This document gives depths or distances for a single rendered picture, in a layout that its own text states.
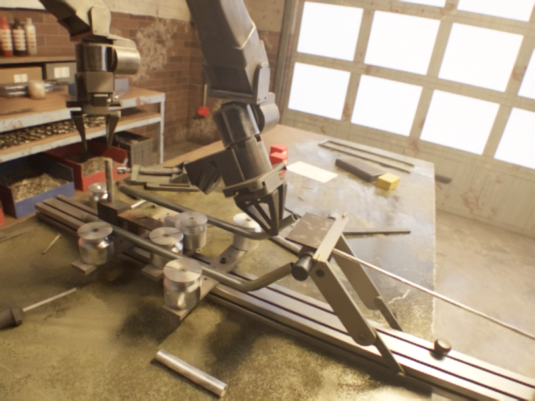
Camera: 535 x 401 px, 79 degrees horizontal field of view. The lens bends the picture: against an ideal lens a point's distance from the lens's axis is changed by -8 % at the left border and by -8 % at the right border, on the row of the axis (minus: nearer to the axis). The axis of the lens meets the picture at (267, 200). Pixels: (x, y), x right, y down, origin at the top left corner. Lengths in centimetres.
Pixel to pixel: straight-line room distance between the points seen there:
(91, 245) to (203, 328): 20
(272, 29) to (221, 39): 319
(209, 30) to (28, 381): 46
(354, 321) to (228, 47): 37
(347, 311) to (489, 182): 322
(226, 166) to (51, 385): 35
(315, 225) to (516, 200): 331
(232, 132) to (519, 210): 341
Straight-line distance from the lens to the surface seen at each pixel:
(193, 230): 58
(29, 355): 53
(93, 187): 81
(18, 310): 56
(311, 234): 44
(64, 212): 77
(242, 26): 46
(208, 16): 43
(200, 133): 414
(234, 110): 50
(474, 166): 355
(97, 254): 56
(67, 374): 50
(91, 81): 67
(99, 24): 75
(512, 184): 365
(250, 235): 57
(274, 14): 364
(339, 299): 45
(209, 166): 54
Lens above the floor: 126
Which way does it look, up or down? 25 degrees down
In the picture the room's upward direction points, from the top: 9 degrees clockwise
